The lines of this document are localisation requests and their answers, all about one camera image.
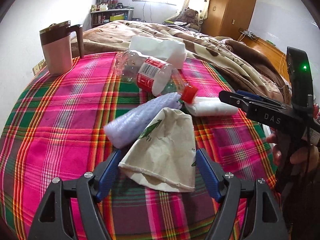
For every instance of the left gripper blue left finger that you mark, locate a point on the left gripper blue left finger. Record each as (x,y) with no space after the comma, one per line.
(105,175)

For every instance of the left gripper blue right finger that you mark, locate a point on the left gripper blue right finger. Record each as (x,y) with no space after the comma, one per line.
(212,175)

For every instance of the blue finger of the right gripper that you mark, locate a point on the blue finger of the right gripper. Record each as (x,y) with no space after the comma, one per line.
(248,94)

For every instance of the beige crushed paper cup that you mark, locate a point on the beige crushed paper cup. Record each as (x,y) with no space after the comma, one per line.
(163,157)

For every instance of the white tissue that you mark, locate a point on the white tissue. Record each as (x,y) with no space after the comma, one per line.
(205,106)

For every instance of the person's right hand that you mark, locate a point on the person's right hand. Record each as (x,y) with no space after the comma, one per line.
(306,156)

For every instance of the brown beige fleece blanket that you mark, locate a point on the brown beige fleece blanket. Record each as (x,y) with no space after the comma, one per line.
(241,66)

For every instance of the wooden bed headboard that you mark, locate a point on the wooden bed headboard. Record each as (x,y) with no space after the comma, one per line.
(277,57)

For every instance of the pink plaid tablecloth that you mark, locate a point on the pink plaid tablecloth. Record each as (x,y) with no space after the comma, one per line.
(55,129)

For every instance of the white tissue pack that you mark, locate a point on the white tissue pack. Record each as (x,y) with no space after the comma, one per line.
(171,51)

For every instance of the wooden wardrobe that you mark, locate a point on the wooden wardrobe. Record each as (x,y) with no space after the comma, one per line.
(228,17)

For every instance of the clear plastic bottle red cap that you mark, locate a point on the clear plastic bottle red cap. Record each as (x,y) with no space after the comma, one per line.
(152,75)

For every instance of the brown teddy bear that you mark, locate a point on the brown teddy bear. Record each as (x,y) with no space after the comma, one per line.
(191,17)

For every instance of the dark cluttered shelf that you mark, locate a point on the dark cluttered shelf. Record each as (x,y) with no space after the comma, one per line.
(102,17)

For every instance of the wall power socket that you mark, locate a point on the wall power socket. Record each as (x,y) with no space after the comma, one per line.
(37,68)

